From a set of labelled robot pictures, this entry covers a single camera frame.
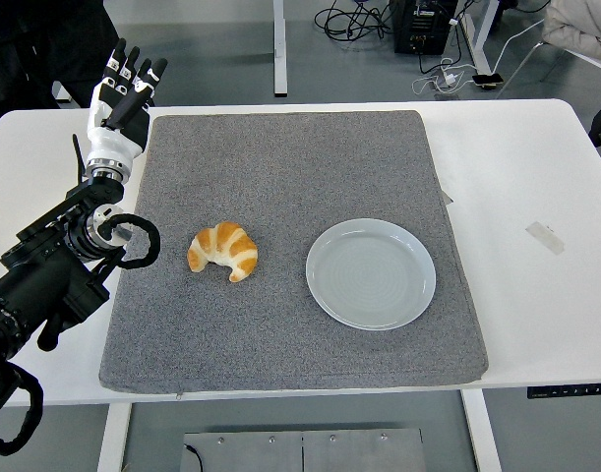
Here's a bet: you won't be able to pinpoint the grey metal plate with screws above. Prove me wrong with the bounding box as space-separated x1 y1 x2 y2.
180 427 425 472

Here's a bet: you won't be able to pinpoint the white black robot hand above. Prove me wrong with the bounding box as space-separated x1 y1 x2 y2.
86 37 169 166

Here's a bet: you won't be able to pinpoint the black computer box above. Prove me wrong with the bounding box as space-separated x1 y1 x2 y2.
391 0 459 55

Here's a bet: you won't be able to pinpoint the black table control panel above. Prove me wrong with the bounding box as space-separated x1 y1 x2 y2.
526 382 601 399

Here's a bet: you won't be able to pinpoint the clear tape strip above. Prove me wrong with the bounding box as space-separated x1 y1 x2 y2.
524 220 567 256

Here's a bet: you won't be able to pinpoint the golden croissant bread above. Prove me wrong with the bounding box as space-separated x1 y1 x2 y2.
187 220 260 284

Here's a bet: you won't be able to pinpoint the thin black cable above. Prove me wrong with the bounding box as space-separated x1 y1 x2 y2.
183 443 205 472

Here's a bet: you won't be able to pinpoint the black floor cables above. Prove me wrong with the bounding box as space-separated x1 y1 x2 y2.
313 0 397 41

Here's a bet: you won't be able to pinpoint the white background desk leg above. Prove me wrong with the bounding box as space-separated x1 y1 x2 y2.
459 0 492 75
271 0 289 97

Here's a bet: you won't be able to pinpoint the white table leg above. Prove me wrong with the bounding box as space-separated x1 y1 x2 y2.
96 403 133 472
460 390 503 472

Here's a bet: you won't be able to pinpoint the person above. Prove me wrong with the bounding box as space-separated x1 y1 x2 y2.
0 0 122 127

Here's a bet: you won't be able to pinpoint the grey fabric mat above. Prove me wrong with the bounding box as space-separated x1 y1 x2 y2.
98 110 490 394

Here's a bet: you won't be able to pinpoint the beige padded jacket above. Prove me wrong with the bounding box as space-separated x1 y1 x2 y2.
542 0 601 63

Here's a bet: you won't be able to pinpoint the white charger cable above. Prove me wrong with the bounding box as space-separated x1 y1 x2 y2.
410 57 478 97

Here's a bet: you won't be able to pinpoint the smartphone on floor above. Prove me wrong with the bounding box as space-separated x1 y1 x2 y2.
471 72 506 91

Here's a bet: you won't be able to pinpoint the pale grey round plate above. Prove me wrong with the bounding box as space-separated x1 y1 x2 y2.
305 217 438 331

